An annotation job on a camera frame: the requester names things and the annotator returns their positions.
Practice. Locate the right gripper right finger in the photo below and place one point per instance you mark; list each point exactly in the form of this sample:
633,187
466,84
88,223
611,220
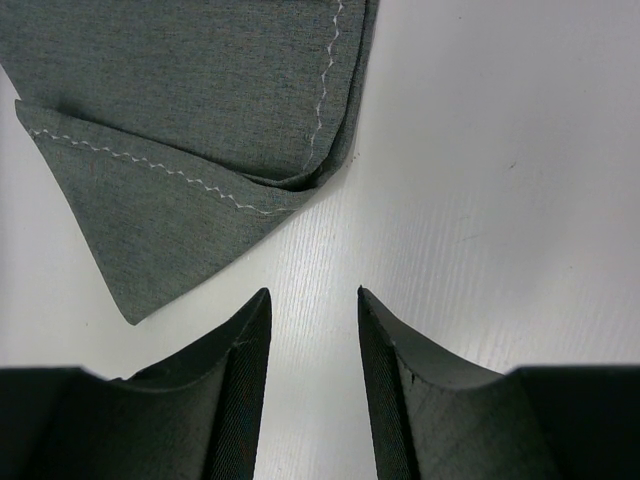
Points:
436,415

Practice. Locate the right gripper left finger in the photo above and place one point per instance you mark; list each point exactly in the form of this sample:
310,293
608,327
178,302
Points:
194,415

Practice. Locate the grey cloth napkin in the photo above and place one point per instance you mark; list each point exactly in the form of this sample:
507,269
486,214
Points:
181,133

